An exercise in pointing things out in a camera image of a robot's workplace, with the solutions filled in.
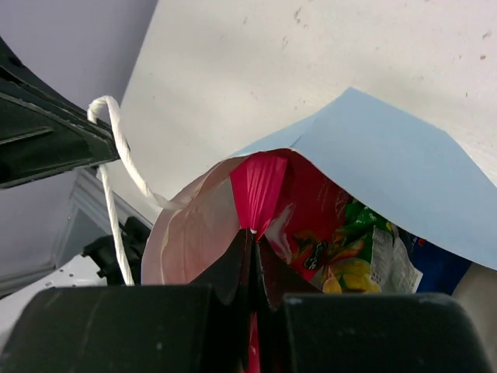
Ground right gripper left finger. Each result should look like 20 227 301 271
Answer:
192 229 252 372

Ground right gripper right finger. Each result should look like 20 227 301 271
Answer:
252 237 320 372

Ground blue snack packet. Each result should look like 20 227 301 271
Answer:
398 228 471 295

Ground pink red snack packet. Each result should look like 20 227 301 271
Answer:
230 149 350 372

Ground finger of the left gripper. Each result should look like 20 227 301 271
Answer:
1 42 119 189

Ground light blue paper bag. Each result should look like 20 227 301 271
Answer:
87 89 496 303

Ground aluminium mounting rail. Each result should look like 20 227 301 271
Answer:
0 169 154 296

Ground green yellow snack packet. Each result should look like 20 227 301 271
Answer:
296 200 423 294

